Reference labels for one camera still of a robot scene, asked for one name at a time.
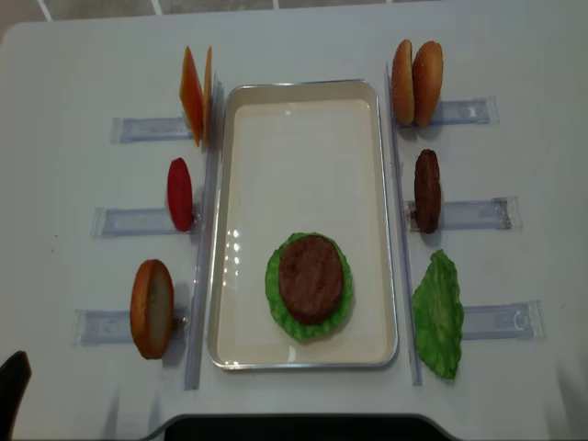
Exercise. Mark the white rectangular tray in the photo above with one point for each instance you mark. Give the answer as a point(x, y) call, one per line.
point(300, 158)

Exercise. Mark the green lettuce leaf on stack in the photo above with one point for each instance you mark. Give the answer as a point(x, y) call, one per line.
point(282, 317)

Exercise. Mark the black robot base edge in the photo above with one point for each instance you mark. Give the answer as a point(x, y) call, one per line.
point(305, 427)

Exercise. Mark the red tomato slice in holder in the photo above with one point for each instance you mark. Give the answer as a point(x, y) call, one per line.
point(179, 195)

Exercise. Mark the brown meat patty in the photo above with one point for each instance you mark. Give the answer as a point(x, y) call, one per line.
point(310, 279)
point(427, 191)

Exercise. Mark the brown meat patty front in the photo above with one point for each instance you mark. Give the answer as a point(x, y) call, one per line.
point(310, 279)

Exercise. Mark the orange cheese slice left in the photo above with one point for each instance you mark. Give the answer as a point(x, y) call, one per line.
point(191, 96)

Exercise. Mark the clear acrylic rack right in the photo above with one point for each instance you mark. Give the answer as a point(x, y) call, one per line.
point(520, 320)

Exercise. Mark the clear acrylic rack left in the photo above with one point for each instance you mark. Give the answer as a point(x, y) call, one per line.
point(113, 327)

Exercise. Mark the sesame bun left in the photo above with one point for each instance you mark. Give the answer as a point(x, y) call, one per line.
point(402, 83)

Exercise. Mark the bun slice in holder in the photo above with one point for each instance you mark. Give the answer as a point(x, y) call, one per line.
point(152, 309)

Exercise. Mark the orange cheese slice right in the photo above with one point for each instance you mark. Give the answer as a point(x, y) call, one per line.
point(207, 98)

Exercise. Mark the orange cheese slice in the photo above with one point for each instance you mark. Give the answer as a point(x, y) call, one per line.
point(207, 98)
point(191, 96)

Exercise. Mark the brown meat patty rear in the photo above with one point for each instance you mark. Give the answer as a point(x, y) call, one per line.
point(427, 191)

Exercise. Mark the sesame bun right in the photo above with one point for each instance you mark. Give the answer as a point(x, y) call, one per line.
point(428, 66)

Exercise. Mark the green lettuce leaf in holder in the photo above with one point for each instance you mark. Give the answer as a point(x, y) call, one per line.
point(438, 316)

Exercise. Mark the clear acrylic rack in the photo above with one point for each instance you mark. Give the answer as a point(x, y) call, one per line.
point(113, 327)
point(520, 320)

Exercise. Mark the sesame bun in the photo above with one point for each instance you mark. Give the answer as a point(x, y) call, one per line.
point(428, 66)
point(402, 83)

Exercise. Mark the black object bottom left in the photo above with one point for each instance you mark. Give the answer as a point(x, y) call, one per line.
point(15, 374)

